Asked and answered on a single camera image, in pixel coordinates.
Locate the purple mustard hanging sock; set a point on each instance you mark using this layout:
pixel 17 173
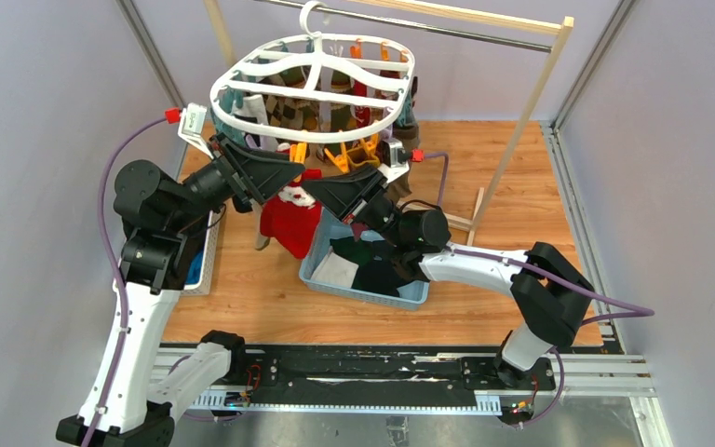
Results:
pixel 359 158

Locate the argyle brown hanging sock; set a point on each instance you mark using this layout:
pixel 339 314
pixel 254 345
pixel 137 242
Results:
pixel 288 112

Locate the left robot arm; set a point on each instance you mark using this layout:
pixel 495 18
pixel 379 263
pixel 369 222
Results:
pixel 166 222

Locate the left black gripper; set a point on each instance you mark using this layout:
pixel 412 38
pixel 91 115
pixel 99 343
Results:
pixel 251 174

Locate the orange clothes peg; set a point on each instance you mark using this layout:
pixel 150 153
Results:
pixel 298 155
pixel 339 160

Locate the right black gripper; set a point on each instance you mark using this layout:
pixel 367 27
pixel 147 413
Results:
pixel 350 196

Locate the white sock in basket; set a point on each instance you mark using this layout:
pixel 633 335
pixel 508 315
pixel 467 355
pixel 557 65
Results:
pixel 336 271

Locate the white oval clip hanger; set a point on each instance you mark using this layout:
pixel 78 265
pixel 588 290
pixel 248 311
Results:
pixel 308 49

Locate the white plastic basket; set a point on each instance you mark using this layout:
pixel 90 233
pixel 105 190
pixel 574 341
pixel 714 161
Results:
pixel 206 265

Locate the light blue plastic basket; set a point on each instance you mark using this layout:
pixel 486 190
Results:
pixel 411 296

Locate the white hanging sock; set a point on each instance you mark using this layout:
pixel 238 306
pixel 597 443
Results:
pixel 252 109

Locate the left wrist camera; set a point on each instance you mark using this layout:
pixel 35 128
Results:
pixel 192 120

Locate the olive tan hanging sock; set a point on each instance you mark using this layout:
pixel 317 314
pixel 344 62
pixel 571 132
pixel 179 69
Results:
pixel 410 138

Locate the dark green sock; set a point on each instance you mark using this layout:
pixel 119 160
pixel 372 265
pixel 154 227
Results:
pixel 375 271

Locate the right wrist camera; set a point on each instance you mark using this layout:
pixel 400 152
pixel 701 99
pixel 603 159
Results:
pixel 394 159

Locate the wooden clothes rack frame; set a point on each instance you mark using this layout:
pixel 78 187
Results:
pixel 560 33

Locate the metal rack rod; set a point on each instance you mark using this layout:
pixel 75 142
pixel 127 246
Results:
pixel 433 29

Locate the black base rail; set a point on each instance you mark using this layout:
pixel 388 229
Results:
pixel 428 376

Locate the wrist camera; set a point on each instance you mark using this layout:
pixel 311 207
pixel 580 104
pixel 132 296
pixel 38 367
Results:
pixel 394 159
pixel 192 120

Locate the blue cloth in basket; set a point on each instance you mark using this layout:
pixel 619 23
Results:
pixel 195 271

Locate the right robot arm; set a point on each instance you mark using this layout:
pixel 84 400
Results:
pixel 550 293

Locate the beige striped ribbed sock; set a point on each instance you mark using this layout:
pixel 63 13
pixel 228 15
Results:
pixel 261 241

